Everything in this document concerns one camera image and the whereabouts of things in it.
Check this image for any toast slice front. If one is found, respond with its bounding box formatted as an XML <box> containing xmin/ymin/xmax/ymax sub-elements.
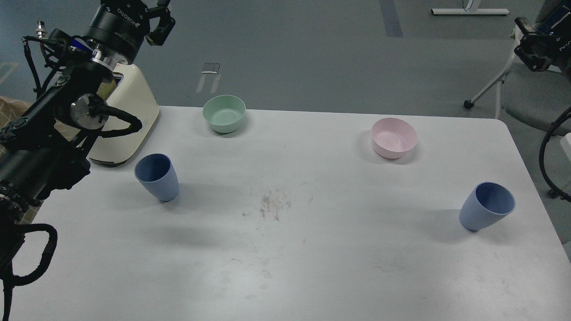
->
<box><xmin>97</xmin><ymin>77</ymin><xmax>118</xmax><ymax>100</ymax></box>

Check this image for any white table base foot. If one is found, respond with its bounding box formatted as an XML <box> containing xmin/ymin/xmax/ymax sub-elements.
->
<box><xmin>431</xmin><ymin>0</ymin><xmax>510</xmax><ymax>16</ymax></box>

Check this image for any green bowl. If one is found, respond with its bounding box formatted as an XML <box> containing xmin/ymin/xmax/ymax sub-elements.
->
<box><xmin>203</xmin><ymin>95</ymin><xmax>246</xmax><ymax>134</ymax></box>

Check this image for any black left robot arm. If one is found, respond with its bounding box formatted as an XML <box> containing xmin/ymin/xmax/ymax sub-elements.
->
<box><xmin>0</xmin><ymin>0</ymin><xmax>176</xmax><ymax>321</ymax></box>

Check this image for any blue cup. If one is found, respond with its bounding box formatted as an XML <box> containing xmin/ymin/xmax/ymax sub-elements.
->
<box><xmin>134</xmin><ymin>154</ymin><xmax>180</xmax><ymax>202</ymax></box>
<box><xmin>459</xmin><ymin>181</ymin><xmax>516</xmax><ymax>231</ymax></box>

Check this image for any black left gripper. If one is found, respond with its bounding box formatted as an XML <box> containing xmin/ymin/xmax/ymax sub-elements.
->
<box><xmin>84</xmin><ymin>0</ymin><xmax>176</xmax><ymax>64</ymax></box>

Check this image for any beige checkered cloth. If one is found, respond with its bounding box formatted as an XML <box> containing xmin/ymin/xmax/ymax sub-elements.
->
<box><xmin>0</xmin><ymin>96</ymin><xmax>32</xmax><ymax>129</ymax></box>

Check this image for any cream white toaster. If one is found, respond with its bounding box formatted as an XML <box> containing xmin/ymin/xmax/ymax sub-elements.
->
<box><xmin>87</xmin><ymin>64</ymin><xmax>160</xmax><ymax>167</ymax></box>

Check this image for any pink bowl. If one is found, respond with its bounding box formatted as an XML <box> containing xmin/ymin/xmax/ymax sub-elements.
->
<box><xmin>371</xmin><ymin>117</ymin><xmax>418</xmax><ymax>159</ymax></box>

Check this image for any grey office chair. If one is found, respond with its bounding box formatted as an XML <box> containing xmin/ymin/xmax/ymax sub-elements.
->
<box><xmin>463</xmin><ymin>52</ymin><xmax>571</xmax><ymax>132</ymax></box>

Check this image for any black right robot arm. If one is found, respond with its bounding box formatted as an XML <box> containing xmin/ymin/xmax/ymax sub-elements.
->
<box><xmin>514</xmin><ymin>0</ymin><xmax>571</xmax><ymax>202</ymax></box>

